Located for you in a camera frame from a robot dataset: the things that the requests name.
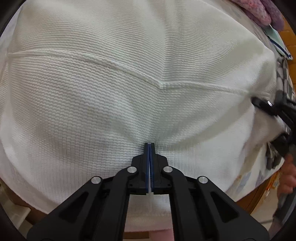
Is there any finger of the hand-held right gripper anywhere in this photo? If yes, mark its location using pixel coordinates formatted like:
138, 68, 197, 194
252, 91, 296, 128
270, 132, 296, 158

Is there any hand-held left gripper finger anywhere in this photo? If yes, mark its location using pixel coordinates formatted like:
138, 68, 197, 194
26, 142, 151, 241
150, 142, 270, 241

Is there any white jacket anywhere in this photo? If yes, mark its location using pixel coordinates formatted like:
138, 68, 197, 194
0, 0, 278, 233

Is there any person's right hand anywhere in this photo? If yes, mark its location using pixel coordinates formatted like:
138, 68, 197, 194
277, 154, 296, 197

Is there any checkered blanket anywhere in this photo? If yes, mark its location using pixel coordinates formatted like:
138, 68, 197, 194
266, 57, 296, 169

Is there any light green striped cloth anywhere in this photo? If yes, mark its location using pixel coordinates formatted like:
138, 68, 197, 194
262, 23, 292, 60

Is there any person's pink clothing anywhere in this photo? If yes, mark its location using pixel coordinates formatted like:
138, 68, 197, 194
124, 228, 176, 241

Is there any wooden headboard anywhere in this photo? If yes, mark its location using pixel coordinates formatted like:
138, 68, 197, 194
277, 14, 296, 61

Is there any purple floral quilt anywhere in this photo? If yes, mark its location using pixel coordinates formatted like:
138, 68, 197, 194
229, 0, 284, 32

